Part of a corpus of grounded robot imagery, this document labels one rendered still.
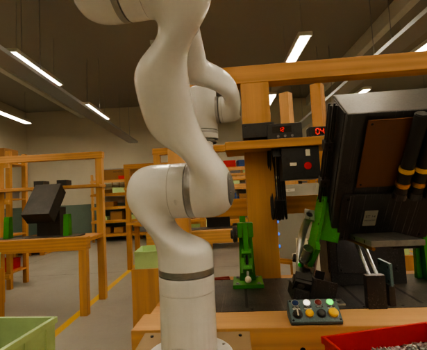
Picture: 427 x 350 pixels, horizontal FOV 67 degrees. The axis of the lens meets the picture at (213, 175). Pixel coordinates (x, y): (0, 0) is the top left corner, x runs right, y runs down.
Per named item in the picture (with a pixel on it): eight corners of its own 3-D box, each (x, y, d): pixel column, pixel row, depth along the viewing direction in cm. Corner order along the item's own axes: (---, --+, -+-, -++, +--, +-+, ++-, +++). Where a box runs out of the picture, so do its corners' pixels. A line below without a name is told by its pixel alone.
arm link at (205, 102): (222, 132, 99) (193, 135, 100) (220, 90, 99) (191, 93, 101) (218, 127, 90) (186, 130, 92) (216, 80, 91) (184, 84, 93)
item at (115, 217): (185, 238, 1039) (181, 169, 1054) (91, 243, 1041) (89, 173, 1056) (186, 236, 1093) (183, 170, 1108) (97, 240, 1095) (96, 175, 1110)
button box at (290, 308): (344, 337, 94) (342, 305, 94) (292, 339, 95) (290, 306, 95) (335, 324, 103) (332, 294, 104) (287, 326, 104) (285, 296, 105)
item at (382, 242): (426, 249, 98) (425, 239, 98) (371, 251, 99) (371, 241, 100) (373, 233, 137) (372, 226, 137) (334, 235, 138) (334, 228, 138)
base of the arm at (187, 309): (222, 392, 58) (218, 288, 59) (128, 380, 63) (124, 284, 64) (241, 342, 76) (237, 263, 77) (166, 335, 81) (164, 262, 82)
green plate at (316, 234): (336, 257, 117) (347, 200, 118) (313, 252, 118) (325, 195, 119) (327, 252, 128) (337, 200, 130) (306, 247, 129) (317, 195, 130)
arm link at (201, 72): (229, 10, 75) (242, 106, 99) (163, 19, 78) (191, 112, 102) (228, 31, 70) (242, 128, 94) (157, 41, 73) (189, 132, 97)
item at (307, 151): (321, 178, 145) (319, 144, 146) (282, 180, 146) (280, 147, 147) (314, 179, 158) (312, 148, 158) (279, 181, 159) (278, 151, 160)
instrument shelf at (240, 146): (430, 137, 141) (429, 128, 142) (225, 150, 148) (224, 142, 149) (401, 146, 166) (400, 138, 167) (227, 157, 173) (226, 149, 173)
